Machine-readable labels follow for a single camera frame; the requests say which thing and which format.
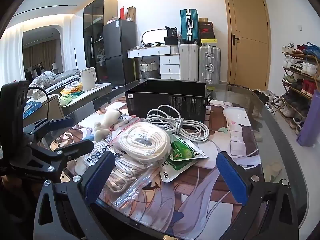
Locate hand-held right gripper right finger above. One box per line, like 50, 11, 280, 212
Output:
216, 152, 299, 240

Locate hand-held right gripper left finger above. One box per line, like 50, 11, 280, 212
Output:
34, 151, 116, 240

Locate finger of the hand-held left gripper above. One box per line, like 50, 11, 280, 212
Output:
24, 117, 73, 136
24, 139, 95, 183

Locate clear zip bag of shoelaces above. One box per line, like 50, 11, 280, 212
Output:
84, 140, 163, 207

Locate white plush keychain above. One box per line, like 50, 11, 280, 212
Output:
93, 108, 130, 141

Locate white items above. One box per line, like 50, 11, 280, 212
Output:
112, 116, 173, 168

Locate white medicine packet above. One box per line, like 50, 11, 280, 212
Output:
159, 155, 199, 183

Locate white cable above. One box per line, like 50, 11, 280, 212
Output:
146, 105, 210, 143

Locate black cardboard box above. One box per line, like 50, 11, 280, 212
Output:
124, 79, 213, 128

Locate person's left forearm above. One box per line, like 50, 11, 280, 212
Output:
0, 177, 38, 240

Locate blue plastic bag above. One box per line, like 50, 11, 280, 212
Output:
24, 101, 40, 119

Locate green plastic bag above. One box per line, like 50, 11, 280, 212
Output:
59, 94, 75, 107

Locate printed desk mat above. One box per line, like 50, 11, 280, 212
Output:
42, 100, 262, 240

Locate yellow snack bag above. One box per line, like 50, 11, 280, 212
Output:
60, 82, 83, 95

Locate white low table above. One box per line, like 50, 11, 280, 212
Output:
61, 82, 112, 109

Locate bed with grey bedding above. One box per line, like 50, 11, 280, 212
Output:
29, 69, 81, 94

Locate white electric kettle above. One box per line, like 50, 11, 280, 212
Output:
79, 67, 97, 91

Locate pile of sneakers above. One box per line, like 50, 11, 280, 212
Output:
250, 89, 287, 112

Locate black refrigerator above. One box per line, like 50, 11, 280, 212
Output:
102, 19, 137, 87

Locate purple bag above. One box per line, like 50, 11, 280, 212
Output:
296, 89, 320, 147

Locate tall dark glass cabinet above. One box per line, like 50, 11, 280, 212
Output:
83, 0, 118, 80

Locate woven basket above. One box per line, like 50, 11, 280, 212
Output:
139, 60, 160, 79

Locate silver suitcase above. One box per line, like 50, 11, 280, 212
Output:
198, 45, 221, 84

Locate wooden shoe rack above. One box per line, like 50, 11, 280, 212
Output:
282, 42, 320, 135

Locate white dresser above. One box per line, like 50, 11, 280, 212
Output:
127, 44, 180, 80

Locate white suitcase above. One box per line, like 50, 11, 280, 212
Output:
178, 43, 200, 82

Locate oval mirror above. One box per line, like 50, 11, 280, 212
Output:
141, 27, 173, 46

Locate open cardboard box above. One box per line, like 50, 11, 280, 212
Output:
126, 6, 137, 22

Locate wooden door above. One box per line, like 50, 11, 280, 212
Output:
223, 0, 272, 91

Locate black paper bag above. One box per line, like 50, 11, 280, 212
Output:
164, 26, 179, 46

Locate teal suitcase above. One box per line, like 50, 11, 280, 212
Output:
180, 9, 200, 44

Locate black cable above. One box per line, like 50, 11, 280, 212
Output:
27, 87, 50, 120

